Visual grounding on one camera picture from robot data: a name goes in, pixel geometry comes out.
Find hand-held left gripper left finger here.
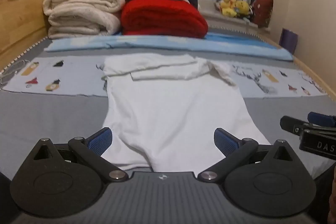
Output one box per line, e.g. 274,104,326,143
28,127,129,183

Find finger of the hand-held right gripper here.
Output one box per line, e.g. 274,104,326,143
280,116,315,136
308,112,336,125

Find dark red cushion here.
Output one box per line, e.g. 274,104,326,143
253,0,274,28

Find red folded blanket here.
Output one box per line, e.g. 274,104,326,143
121,0,209,39

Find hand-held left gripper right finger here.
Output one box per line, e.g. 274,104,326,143
197,128,298,183

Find white t-shirt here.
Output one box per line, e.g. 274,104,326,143
101,53,272,172

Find yellow plush toy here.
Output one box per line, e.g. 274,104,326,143
220,0,237,17
234,0,250,19

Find purple bag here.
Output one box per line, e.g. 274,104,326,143
279,28,299,54

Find cream folded quilt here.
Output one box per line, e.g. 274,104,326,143
43,0,126,40

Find grey printed bed cover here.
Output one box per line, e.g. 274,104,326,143
0,26,336,182

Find light blue folded blanket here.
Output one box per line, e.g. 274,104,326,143
45,32,294,61

